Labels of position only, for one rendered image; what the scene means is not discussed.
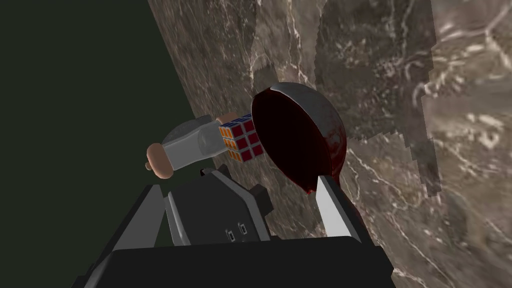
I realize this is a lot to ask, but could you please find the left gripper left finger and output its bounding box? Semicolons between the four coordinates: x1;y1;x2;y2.
101;183;167;253

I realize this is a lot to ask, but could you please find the dark grey angular box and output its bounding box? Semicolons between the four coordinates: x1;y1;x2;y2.
164;164;275;246

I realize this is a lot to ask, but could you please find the dark red bowl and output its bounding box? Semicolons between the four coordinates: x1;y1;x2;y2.
250;81;348;196

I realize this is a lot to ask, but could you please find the colourful puzzle cube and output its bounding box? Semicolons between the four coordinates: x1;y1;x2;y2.
218;113;265;163

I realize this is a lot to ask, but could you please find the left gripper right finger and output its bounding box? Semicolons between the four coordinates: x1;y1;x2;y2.
315;174;375;246

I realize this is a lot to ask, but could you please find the clear bottle with cork stopper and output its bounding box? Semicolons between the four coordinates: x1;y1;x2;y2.
145;113;240;180

